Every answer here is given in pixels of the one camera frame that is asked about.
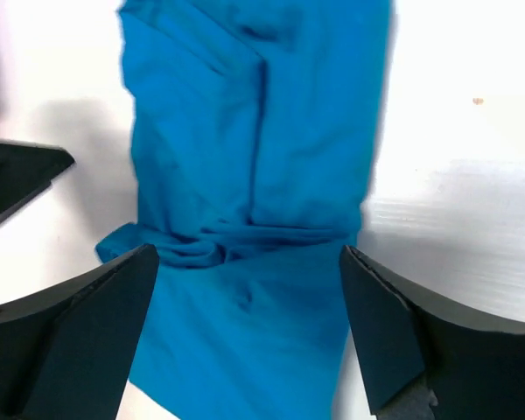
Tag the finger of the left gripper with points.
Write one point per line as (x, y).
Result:
(26, 170)

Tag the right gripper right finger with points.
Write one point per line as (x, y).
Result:
(425, 356)

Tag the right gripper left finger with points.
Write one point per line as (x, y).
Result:
(66, 351)

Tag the blue t shirt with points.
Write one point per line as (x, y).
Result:
(253, 142)

